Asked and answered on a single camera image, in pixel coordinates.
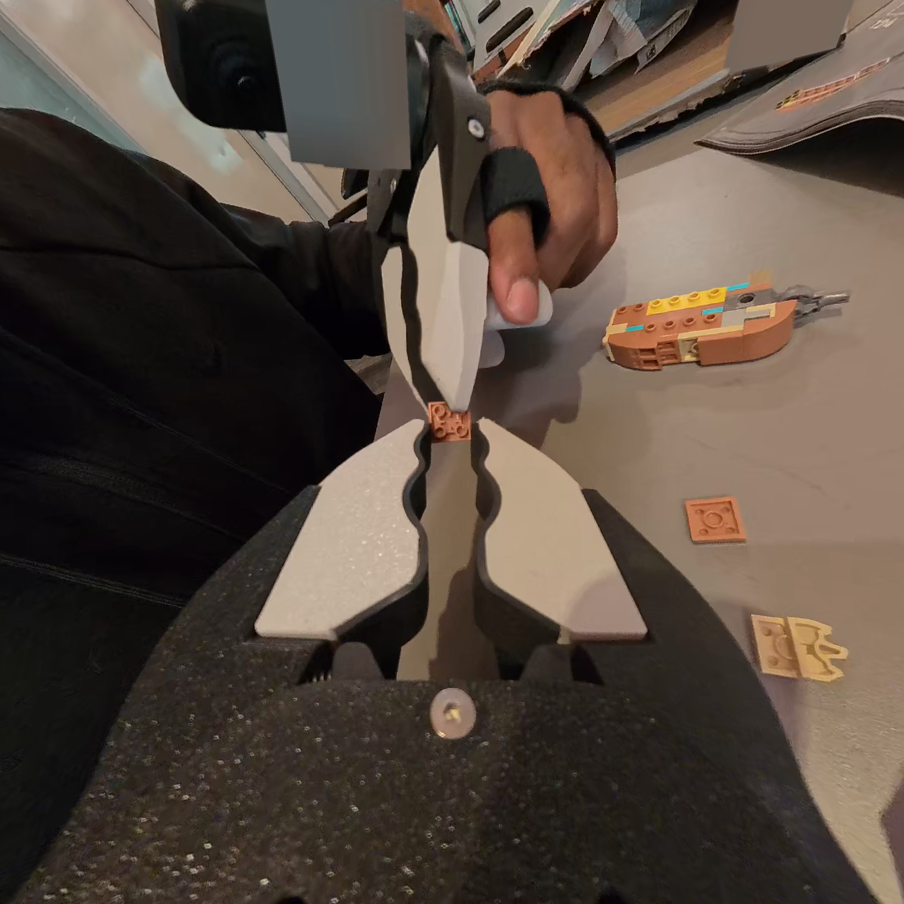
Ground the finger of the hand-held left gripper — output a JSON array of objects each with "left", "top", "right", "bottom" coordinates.
[
  {"left": 418, "top": 240, "right": 490, "bottom": 412},
  {"left": 381, "top": 152, "right": 450, "bottom": 405}
]

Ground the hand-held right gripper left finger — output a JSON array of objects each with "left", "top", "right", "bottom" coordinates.
[{"left": 254, "top": 418, "right": 432, "bottom": 644}]

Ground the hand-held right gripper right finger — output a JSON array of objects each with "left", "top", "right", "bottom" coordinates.
[{"left": 475, "top": 418, "right": 649, "bottom": 645}]

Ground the small brown lego plate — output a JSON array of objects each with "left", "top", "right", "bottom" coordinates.
[{"left": 427, "top": 401, "right": 473, "bottom": 444}]

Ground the brown lego ship build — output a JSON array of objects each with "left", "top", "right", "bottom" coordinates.
[{"left": 604, "top": 268, "right": 852, "bottom": 371}]

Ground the person's left forearm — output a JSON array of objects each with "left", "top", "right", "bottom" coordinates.
[{"left": 219, "top": 201, "right": 396, "bottom": 368}]

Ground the brown square lego plate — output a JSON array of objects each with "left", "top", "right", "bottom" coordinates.
[{"left": 684, "top": 496, "right": 747, "bottom": 545}]

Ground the tan lego plate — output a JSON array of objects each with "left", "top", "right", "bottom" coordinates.
[{"left": 750, "top": 613, "right": 806, "bottom": 679}]

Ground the tan crown-shaped lego piece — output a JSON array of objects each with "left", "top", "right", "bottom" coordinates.
[{"left": 787, "top": 616, "right": 850, "bottom": 684}]

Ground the person's left hand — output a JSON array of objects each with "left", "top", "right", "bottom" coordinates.
[{"left": 484, "top": 88, "right": 620, "bottom": 326}]

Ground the person's black jacket torso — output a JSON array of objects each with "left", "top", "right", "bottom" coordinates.
[{"left": 0, "top": 106, "right": 396, "bottom": 904}]

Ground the brown cardboard sheet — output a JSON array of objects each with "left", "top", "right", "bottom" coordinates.
[{"left": 607, "top": 42, "right": 735, "bottom": 142}]

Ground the white cardboard box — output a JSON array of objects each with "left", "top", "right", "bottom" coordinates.
[{"left": 586, "top": 0, "right": 700, "bottom": 79}]

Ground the open grey instruction booklet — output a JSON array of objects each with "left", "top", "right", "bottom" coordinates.
[{"left": 695, "top": 28, "right": 904, "bottom": 160}]

